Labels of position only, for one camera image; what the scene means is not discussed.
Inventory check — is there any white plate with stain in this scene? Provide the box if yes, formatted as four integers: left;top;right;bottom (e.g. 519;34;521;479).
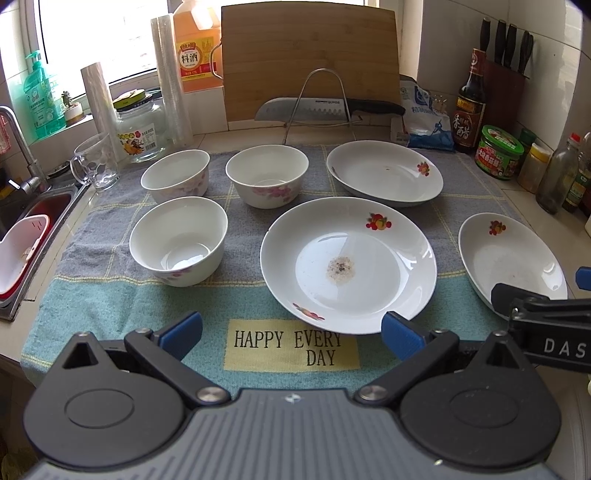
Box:
259;197;438;335

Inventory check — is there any white bowl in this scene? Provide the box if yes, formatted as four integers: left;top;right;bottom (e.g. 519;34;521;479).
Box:
140;149;211;204
129;196;228;288
225;145;310;210

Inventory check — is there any white floral plate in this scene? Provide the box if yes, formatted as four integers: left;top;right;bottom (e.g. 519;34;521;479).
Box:
458;213;568;308
327;140;444;208

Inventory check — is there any grey teal kitchen mat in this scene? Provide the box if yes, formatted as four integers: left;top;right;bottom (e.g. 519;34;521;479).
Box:
21;152;518;392

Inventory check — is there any clear bottle red cap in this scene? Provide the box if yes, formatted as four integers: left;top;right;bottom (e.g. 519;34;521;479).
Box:
536;133;581;215

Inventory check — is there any yellow lid spice jar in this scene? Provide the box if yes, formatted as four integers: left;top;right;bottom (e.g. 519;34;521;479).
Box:
517;142;552;194

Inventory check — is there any green lid sauce jar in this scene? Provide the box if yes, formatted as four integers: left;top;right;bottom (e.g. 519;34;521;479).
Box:
475;125;524;181

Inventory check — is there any green cap small jar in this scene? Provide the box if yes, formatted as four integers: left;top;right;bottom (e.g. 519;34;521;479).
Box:
518;127;537;154

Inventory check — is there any red white colander basin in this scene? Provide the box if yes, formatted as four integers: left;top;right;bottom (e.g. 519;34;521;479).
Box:
0;214;50;300

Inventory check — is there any white blue salt bag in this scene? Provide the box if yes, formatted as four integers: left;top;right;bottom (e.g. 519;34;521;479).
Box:
391;75;454;152

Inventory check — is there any dark vinegar bottle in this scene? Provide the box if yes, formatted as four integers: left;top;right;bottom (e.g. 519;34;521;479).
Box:
451;48;486;152

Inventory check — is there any clear glass mug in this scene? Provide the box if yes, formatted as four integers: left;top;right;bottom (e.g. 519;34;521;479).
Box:
69;133;119;192

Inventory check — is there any red knife block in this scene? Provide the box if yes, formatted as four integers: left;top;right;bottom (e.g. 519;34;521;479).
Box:
483;20;534;132

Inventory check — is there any steel sink faucet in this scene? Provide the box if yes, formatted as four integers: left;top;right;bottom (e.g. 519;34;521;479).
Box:
0;105;50;195

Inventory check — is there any glass jar black lid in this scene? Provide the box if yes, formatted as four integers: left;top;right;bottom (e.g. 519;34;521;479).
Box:
113;89;171;163

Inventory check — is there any short cling film roll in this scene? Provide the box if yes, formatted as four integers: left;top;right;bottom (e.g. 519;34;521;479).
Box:
80;62;126;165

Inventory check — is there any small potted plant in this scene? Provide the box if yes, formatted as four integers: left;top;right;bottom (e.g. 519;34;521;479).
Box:
61;91;85;127

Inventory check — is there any green dish soap bottle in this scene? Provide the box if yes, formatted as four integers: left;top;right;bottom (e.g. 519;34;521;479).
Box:
23;50;66;140

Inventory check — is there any orange cooking wine jug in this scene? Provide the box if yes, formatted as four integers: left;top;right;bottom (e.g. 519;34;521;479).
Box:
172;0;222;93

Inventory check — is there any bamboo cutting board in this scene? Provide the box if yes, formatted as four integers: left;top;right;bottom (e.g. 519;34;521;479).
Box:
221;1;401;122

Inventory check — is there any kitchen knife black handle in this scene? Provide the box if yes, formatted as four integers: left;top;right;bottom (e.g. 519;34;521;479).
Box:
254;97;406;122

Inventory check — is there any steel wire rack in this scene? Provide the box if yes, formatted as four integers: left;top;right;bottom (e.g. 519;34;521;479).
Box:
283;67;356;145

